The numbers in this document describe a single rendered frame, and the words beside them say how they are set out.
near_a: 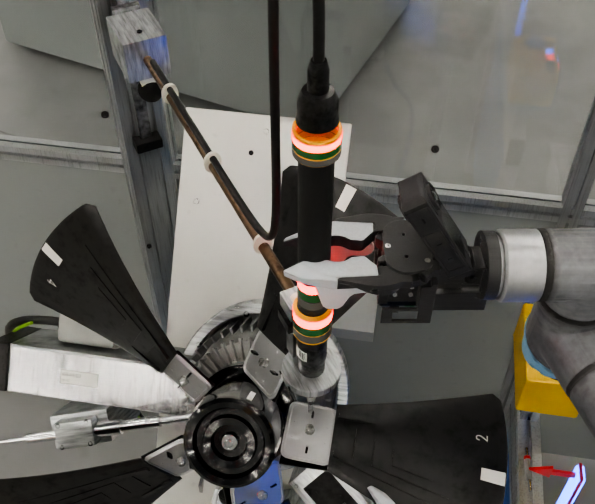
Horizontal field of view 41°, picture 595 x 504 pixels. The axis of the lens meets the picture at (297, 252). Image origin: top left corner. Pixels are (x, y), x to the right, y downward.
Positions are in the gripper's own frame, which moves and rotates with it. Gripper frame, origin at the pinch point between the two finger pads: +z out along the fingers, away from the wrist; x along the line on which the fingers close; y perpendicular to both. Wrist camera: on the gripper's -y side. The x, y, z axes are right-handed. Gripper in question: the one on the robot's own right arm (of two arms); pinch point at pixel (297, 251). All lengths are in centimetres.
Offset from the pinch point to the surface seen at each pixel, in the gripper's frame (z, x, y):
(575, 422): -76, 58, 130
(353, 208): -7.2, 17.0, 10.3
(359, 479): -7.9, -6.8, 34.7
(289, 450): 0.9, -3.1, 34.0
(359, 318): -13, 45, 67
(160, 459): 18.1, -1.8, 38.5
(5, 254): 73, 85, 91
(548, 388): -40, 15, 48
